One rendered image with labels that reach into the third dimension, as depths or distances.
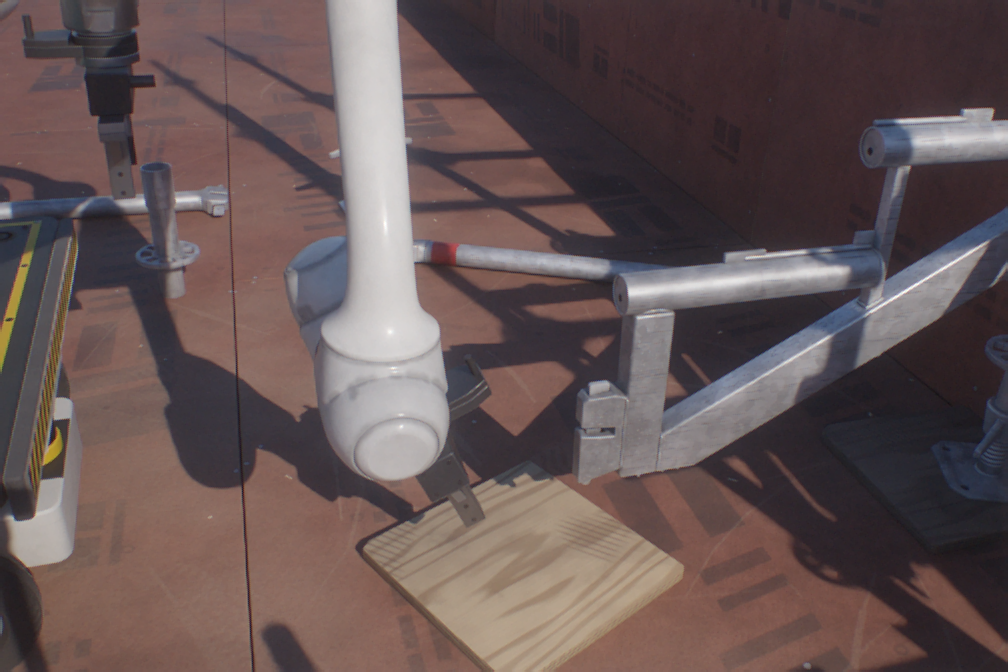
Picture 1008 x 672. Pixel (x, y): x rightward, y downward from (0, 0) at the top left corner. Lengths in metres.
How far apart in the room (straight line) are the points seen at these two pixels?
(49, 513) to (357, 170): 0.63
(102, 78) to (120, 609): 0.64
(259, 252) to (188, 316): 0.32
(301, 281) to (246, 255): 1.24
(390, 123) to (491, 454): 0.76
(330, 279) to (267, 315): 0.97
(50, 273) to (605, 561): 0.82
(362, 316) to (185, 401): 0.88
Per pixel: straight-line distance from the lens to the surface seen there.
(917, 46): 1.84
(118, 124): 1.17
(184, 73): 3.87
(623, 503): 1.36
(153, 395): 1.64
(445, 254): 2.02
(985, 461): 1.57
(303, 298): 0.90
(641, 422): 1.14
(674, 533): 1.33
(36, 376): 1.09
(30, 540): 1.24
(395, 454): 0.76
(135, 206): 2.39
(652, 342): 1.08
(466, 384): 1.01
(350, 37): 0.81
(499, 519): 1.29
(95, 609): 1.26
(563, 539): 1.26
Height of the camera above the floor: 0.84
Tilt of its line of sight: 29 degrees down
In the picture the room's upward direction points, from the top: 4 degrees clockwise
